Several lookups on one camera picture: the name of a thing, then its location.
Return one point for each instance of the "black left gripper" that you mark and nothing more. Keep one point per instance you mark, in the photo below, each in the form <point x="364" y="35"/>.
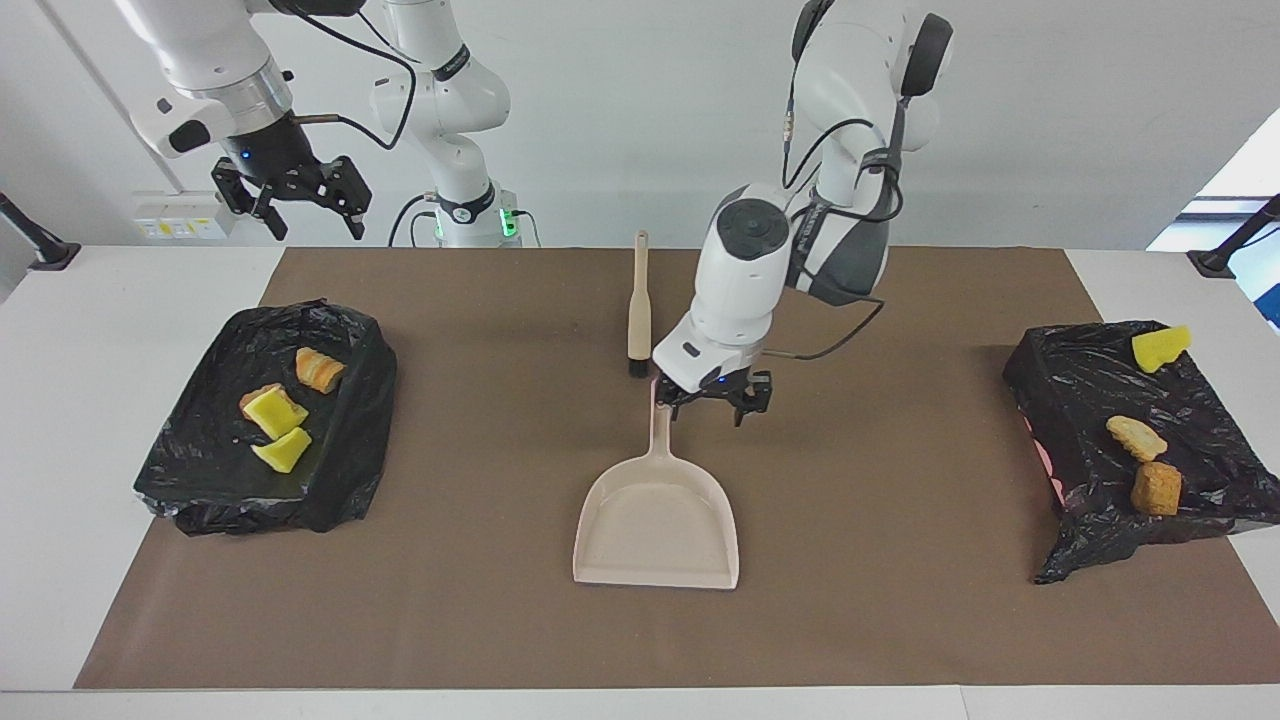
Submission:
<point x="715" y="385"/>

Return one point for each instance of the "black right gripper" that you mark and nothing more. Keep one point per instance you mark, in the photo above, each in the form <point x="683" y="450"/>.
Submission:
<point x="280" y="165"/>

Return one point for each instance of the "beige hand brush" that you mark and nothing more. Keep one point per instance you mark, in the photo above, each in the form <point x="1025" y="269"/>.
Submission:
<point x="639" y="300"/>

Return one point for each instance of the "beige plastic dustpan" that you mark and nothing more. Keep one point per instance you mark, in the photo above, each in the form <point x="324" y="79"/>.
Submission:
<point x="655" y="520"/>

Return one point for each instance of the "orange striped bread piece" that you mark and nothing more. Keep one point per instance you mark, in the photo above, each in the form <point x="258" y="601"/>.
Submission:
<point x="1135" y="437"/>
<point x="320" y="371"/>

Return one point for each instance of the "notched yellow sponge piece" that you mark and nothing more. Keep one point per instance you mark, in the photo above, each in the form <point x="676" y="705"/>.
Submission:
<point x="277" y="414"/>

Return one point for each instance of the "small yellow sponge piece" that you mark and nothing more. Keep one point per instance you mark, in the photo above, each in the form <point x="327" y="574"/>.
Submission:
<point x="284" y="451"/>

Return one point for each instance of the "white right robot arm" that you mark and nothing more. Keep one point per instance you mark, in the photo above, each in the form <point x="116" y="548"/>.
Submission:
<point x="440" y="100"/>

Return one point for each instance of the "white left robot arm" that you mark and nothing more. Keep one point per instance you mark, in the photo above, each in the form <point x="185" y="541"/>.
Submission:
<point x="740" y="280"/>

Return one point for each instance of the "pink bin with black bag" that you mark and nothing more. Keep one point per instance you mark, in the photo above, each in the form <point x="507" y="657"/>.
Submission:
<point x="1130" y="400"/>

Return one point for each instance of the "brown table mat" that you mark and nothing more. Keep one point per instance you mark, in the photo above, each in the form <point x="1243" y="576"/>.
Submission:
<point x="700" y="620"/>

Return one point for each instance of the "black clamp stand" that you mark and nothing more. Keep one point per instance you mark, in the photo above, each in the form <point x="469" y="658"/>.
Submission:
<point x="50" y="255"/>
<point x="1215" y="262"/>

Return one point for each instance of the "white wall outlet box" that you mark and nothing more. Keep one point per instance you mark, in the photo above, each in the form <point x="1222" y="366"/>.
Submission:
<point x="180" y="215"/>

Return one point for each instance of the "window with grey frame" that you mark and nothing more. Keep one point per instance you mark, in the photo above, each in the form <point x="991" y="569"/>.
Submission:
<point x="1250" y="170"/>

